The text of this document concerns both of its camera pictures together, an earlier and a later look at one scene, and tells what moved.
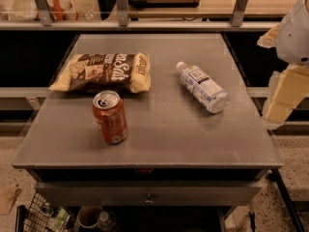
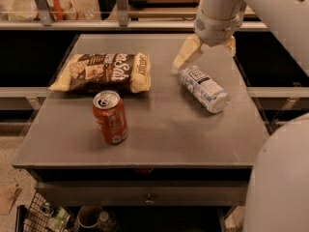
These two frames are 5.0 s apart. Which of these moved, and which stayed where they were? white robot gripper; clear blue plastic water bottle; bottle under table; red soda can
Moved: white robot gripper
Stayed: red soda can; bottle under table; clear blue plastic water bottle
